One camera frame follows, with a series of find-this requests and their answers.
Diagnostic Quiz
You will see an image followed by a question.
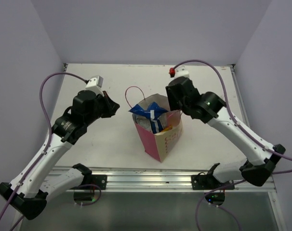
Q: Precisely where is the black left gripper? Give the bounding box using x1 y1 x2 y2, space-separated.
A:
84 90 120 126

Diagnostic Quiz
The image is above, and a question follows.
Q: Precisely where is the blue chips bag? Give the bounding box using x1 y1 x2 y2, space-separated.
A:
129 102 168 134

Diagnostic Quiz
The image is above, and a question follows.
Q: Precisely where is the Fox's fruit candy bag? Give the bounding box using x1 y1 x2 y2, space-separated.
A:
161 125 173 133

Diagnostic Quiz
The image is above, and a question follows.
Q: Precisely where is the beige Cakes paper bag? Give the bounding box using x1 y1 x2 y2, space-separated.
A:
125 86 183 162

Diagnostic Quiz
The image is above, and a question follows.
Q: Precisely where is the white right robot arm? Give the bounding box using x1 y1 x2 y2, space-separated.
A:
165 77 286 189

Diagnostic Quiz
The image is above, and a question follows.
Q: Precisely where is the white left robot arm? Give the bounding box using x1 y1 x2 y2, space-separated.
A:
0 90 120 220

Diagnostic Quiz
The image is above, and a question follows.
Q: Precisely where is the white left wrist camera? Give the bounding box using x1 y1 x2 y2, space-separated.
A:
85 75 104 96

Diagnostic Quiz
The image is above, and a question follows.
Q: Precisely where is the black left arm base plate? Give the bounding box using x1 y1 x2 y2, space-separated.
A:
80 174 107 190

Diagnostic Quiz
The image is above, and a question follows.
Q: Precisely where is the aluminium table edge rail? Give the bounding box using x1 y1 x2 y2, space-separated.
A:
44 166 276 193

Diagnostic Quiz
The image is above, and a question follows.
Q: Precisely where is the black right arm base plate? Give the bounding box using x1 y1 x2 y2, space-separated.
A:
191 172 235 190

